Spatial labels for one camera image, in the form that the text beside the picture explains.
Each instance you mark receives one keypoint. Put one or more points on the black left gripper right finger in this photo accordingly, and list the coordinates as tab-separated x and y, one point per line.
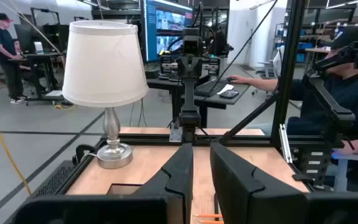
253	202

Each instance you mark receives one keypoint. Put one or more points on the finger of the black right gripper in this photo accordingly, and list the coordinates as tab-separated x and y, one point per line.
186	70
194	70

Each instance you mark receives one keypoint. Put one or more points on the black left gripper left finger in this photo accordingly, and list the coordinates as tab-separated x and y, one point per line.
154	205

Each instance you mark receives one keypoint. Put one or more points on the orange pencil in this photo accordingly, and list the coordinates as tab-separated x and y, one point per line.
208	216
211	222

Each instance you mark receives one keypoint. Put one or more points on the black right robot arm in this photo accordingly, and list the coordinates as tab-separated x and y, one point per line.
190	93

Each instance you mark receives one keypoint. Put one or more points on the black office desk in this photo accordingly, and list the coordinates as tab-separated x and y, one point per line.
166	84

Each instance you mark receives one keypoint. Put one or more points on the black electronics box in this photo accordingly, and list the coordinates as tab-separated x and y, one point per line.
168	65
212	65

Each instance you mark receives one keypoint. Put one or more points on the black keyboard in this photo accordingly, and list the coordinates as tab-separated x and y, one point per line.
210	87

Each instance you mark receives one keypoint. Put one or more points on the white paper sheet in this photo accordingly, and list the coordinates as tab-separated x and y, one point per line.
226	88

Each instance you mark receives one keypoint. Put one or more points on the large computer monitor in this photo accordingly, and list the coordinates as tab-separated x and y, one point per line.
166	28

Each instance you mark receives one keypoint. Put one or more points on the black smartphone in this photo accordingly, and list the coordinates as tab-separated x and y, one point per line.
228	94

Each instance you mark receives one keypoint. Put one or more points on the black flat clamp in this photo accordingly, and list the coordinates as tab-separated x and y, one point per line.
303	178

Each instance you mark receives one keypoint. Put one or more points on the black labelled control box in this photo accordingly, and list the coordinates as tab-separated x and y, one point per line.
315	168

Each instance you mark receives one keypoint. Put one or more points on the silver lamp with white shade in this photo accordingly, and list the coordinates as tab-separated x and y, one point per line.
104	62

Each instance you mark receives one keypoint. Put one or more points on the black perforated metal panel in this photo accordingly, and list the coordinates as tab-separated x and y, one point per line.
54	180

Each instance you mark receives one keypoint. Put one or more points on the metal shelf with blue bins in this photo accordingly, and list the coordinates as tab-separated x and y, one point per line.
303	45

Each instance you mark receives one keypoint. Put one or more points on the black standing desk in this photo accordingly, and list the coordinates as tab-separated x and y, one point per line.
42	56

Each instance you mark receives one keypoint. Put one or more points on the person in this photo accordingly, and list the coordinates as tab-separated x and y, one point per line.
19	49
346	99
5	46

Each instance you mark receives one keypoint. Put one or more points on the black teleoperation device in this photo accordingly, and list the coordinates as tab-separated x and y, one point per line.
353	54

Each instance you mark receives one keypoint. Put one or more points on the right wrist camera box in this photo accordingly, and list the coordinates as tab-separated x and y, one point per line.
192	43

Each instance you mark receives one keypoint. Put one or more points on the silver metal bracket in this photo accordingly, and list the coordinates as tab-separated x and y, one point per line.
285	143

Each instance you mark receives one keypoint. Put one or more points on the black aluminium rig frame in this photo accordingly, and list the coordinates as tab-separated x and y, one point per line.
286	77

